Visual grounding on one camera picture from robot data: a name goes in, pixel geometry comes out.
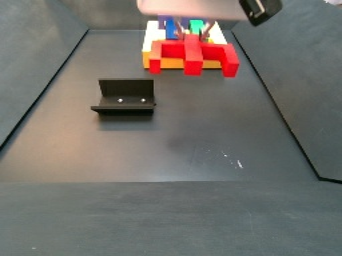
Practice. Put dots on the purple cross-shaped block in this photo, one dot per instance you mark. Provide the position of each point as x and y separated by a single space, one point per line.
185 20

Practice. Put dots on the yellow square base board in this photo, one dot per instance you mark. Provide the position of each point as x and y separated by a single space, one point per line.
218 36

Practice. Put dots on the red E-shaped block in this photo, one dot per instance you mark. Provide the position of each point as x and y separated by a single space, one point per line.
194 53

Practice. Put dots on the green long block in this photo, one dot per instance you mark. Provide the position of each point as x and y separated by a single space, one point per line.
196 25

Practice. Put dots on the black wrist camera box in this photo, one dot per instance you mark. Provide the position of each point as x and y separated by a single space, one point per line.
261 10

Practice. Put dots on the blue long block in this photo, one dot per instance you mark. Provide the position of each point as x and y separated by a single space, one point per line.
170 29

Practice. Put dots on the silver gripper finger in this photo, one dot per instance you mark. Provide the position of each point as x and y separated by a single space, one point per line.
180 32
205 30

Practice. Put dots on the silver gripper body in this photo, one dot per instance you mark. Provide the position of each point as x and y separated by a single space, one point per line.
210 9

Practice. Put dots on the black angled bracket stand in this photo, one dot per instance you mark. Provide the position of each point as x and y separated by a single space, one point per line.
126 96

